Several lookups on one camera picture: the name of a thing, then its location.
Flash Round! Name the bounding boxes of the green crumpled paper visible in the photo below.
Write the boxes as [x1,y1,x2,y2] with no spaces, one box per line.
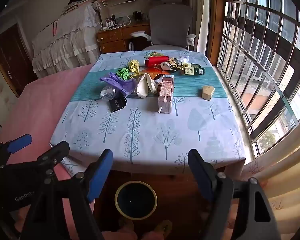
[116,67,132,80]

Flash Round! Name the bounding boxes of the purple plastic bag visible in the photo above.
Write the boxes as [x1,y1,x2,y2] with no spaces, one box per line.
[99,72,138,98]

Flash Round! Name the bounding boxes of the orange snack bag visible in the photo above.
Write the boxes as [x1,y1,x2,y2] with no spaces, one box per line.
[132,66,165,80]

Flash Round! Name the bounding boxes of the black pouch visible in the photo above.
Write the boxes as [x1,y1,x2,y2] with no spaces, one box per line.
[107,94,127,112]

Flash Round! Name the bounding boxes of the grey office chair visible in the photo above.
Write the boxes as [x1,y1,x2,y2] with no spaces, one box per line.
[130,0,197,52]

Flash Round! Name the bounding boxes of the person's pink pants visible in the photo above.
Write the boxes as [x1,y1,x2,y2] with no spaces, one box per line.
[115,226,170,240]

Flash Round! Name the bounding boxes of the small tan carton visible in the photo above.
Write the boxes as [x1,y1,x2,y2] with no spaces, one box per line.
[201,85,215,101]

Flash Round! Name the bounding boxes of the yellow slipper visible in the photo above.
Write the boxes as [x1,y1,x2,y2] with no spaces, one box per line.
[154,220,173,239]

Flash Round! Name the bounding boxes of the white bag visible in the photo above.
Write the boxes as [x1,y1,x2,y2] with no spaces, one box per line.
[136,73,158,98]

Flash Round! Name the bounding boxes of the brown milk carton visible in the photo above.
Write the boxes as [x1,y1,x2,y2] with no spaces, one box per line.
[157,74,175,114]

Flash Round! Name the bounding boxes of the yellow crumpled paper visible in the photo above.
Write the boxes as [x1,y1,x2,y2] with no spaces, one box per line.
[128,59,140,73]

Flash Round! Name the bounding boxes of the white lace furniture cover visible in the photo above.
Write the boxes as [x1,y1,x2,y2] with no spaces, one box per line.
[31,1,102,78]

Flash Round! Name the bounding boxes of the white black-gold packet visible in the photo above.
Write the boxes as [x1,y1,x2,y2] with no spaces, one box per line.
[160,57,183,73]

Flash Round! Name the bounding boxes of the cream branch print curtain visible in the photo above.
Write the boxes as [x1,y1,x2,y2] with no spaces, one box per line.
[225,140,300,240]

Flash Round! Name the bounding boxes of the yellow-rimmed trash bin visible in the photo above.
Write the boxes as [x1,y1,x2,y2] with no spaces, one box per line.
[114,181,158,221]

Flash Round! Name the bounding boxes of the tree print tablecloth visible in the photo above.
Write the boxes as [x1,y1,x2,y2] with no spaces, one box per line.
[50,50,247,178]

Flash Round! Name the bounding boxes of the metal window grille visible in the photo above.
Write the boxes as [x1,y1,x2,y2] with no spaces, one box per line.
[215,0,300,155]

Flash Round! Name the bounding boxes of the wooden desk with drawers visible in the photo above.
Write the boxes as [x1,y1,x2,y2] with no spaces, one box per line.
[97,21,152,54]

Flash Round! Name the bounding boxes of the pink bed sheet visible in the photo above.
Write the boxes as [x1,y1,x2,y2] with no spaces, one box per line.
[0,64,95,240]

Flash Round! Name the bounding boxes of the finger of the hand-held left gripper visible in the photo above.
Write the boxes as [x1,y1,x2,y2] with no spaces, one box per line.
[0,134,32,167]
[36,141,70,178]

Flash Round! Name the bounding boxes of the brown wooden door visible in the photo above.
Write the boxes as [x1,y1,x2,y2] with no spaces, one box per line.
[0,24,38,98]

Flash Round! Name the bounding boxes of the clear plastic bottle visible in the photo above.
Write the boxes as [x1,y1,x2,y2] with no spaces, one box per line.
[100,85,120,102]

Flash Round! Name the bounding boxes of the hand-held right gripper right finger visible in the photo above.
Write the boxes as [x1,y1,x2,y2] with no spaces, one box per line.
[187,149,282,240]

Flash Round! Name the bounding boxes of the dark green box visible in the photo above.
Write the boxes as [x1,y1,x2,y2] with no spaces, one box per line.
[181,63,205,76]

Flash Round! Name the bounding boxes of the red cylindrical packet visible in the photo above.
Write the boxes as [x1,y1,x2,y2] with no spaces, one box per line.
[144,56,170,68]

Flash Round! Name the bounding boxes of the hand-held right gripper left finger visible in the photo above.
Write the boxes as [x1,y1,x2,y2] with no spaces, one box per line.
[20,149,114,240]

